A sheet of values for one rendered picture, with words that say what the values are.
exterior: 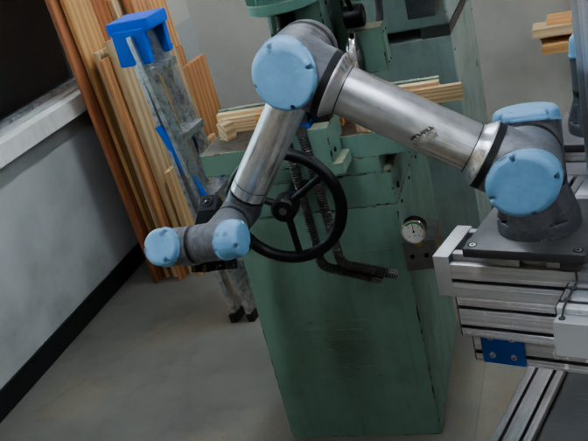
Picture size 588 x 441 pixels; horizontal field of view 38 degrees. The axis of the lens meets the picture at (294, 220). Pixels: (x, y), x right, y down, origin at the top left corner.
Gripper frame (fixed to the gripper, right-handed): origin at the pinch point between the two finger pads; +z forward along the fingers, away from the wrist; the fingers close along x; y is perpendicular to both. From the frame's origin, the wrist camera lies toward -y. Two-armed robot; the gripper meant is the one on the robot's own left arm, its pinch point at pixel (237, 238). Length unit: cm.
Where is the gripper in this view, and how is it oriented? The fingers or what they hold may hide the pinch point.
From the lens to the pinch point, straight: 195.3
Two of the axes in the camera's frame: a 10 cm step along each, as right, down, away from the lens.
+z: 3.8, 0.3, 9.3
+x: 9.2, -1.2, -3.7
